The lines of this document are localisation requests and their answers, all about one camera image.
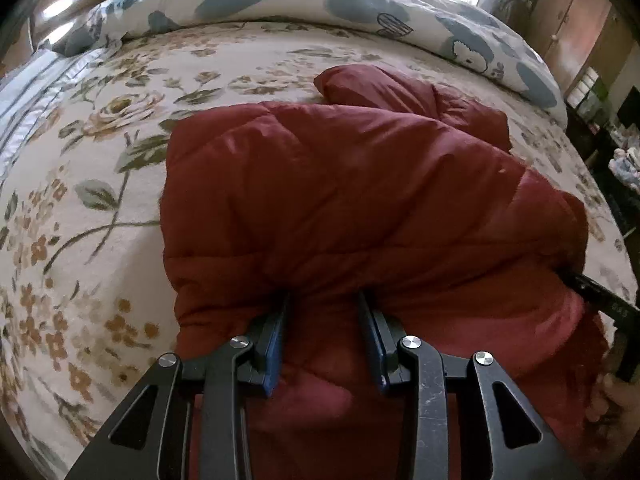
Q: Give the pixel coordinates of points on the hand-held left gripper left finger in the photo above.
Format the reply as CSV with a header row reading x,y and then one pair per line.
x,y
274,355

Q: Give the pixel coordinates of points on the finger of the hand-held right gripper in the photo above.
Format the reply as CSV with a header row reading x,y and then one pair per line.
x,y
580,285

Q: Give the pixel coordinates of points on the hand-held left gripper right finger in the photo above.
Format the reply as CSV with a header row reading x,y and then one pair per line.
x,y
374,355

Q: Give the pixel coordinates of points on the dark red quilted jacket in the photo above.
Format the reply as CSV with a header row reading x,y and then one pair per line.
x,y
350,185

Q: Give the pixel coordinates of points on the person's right hand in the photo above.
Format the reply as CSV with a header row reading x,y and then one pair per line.
x,y
622,400

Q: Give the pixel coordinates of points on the dark cluttered side shelf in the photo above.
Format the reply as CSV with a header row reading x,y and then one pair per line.
x,y
605,125

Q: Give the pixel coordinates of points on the floral bed blanket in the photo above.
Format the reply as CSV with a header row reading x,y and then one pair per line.
x,y
100,240

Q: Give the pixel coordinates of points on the wooden wardrobe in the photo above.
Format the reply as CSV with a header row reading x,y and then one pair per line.
x,y
565,25

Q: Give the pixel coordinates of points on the blue white printed duvet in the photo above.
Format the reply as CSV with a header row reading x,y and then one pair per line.
x,y
310,2

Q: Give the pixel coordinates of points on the striped white pillow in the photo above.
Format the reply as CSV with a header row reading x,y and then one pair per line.
x,y
30,95

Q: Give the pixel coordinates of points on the wooden headboard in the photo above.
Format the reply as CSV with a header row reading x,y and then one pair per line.
x,y
55,15

